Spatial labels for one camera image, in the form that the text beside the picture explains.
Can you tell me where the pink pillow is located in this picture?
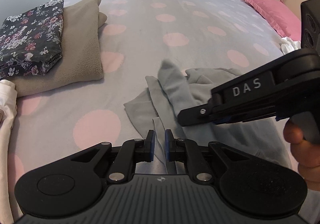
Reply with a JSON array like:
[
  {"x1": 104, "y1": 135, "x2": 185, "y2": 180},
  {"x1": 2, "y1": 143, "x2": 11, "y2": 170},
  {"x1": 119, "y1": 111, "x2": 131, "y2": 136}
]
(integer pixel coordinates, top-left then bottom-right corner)
[{"x1": 243, "y1": 0, "x2": 302, "y2": 41}]

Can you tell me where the white crumpled garment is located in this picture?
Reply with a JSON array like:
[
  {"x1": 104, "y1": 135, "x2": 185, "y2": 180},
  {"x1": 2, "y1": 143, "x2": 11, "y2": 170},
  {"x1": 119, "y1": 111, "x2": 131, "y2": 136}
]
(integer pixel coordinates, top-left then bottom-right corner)
[{"x1": 280, "y1": 37, "x2": 301, "y2": 55}]

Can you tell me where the folded beige fleece blanket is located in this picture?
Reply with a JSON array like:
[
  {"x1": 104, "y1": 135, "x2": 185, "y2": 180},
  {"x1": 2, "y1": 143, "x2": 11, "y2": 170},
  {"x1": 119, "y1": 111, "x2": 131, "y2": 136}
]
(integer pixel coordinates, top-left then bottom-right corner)
[{"x1": 13, "y1": 0, "x2": 107, "y2": 97}]

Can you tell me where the grey blue t-shirt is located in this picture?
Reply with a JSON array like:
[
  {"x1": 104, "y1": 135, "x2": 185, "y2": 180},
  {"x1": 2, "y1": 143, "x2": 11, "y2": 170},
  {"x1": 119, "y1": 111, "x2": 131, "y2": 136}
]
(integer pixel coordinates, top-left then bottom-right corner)
[{"x1": 124, "y1": 60, "x2": 292, "y2": 174}]

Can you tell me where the grey pink dotted bedsheet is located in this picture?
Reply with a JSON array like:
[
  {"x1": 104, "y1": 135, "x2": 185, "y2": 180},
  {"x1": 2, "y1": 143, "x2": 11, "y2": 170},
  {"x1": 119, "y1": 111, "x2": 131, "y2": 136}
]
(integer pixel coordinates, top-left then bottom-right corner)
[{"x1": 7, "y1": 0, "x2": 298, "y2": 219}]

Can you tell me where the person right hand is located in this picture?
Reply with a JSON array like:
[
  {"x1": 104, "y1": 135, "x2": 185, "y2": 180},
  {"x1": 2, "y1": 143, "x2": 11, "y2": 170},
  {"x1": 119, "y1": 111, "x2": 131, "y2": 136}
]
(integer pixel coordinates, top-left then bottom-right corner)
[{"x1": 283, "y1": 120, "x2": 320, "y2": 191}]

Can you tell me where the folded floral dark garment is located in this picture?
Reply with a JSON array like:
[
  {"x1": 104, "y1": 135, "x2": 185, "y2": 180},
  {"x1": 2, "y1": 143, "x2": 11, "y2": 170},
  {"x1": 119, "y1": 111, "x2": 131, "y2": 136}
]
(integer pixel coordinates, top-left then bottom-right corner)
[{"x1": 1, "y1": 0, "x2": 64, "y2": 79}]

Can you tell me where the folded cream tan garment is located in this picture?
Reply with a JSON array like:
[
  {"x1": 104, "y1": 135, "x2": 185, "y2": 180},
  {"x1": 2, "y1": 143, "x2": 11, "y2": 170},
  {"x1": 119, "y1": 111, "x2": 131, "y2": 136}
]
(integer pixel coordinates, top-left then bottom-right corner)
[{"x1": 0, "y1": 80, "x2": 17, "y2": 223}]

